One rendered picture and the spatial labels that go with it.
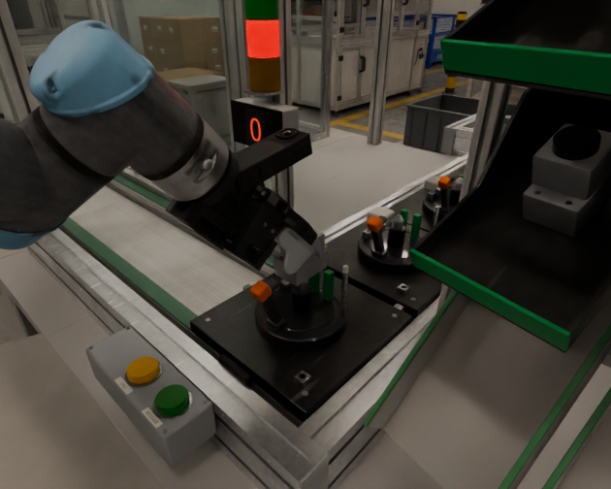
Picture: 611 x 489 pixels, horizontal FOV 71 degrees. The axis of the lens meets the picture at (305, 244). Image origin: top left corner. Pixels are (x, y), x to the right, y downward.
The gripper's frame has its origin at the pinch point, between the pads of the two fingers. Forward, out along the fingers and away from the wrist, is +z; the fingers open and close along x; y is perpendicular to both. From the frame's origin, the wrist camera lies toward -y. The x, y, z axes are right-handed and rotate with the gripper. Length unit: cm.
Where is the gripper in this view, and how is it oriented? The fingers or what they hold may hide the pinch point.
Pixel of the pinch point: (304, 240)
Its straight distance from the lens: 58.1
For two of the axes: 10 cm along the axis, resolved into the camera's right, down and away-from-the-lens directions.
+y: -5.2, 8.4, -1.5
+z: 4.5, 4.2, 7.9
